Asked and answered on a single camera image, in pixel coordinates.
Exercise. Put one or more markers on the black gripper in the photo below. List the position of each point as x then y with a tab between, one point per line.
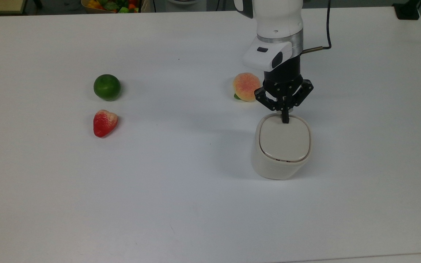
285	76

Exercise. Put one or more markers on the cream garbage bin lid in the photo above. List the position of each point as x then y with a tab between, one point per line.
284	142

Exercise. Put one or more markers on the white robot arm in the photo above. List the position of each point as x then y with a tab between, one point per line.
278	18

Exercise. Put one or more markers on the cream garbage bin body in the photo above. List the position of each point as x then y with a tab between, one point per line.
272	170

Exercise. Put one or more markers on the orange pink peach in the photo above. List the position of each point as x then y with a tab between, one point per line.
245	87

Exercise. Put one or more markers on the black table clamp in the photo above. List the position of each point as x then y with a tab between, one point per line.
407	11

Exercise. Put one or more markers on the green lime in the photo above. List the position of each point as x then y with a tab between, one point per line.
106	87

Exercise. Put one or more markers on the red strawberry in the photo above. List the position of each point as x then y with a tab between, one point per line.
103	124

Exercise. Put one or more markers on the basket of toy produce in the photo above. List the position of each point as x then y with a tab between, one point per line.
113	5

